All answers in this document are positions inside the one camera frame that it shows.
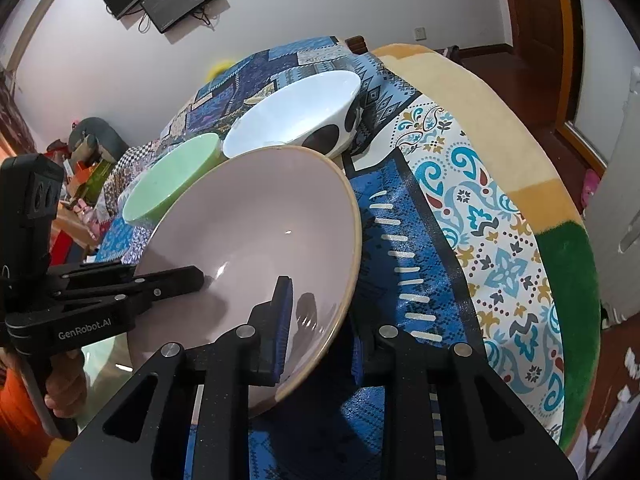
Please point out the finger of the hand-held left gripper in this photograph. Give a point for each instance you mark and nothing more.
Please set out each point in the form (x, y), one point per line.
(90, 272)
(170, 280)

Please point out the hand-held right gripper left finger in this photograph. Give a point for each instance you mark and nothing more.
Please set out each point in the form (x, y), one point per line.
(282, 330)

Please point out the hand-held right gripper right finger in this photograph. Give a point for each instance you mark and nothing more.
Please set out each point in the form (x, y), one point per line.
(357, 360)

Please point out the pink bowl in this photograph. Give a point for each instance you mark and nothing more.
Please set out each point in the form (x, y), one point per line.
(250, 220)

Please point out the pale green bowl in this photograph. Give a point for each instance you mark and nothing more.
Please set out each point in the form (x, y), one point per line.
(170, 175)

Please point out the white black-spotted bowl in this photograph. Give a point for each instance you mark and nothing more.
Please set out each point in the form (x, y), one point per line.
(295, 110)

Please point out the person's left hand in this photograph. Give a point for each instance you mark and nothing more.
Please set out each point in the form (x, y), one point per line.
(65, 380)

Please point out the pink rabbit toy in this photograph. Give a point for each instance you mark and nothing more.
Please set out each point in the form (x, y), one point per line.
(87, 215)

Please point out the pale green plate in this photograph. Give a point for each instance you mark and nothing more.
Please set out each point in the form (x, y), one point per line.
(107, 355)

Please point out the patchwork printed blanket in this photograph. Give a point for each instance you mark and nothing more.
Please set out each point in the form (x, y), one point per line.
(450, 210)

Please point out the yellow foam arch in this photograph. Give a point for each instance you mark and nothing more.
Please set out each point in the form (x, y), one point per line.
(220, 67)

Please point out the white air conditioner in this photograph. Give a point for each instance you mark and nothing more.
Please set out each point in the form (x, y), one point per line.
(42, 5)

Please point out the small black monitor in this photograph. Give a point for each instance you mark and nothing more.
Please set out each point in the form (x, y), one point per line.
(175, 0)

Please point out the yellow green fleece blanket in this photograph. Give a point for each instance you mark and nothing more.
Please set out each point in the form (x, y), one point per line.
(500, 95)

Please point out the brown wooden door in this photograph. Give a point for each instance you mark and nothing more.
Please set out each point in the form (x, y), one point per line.
(535, 0)

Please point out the white wall socket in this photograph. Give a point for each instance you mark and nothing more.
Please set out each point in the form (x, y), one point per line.
(421, 33)

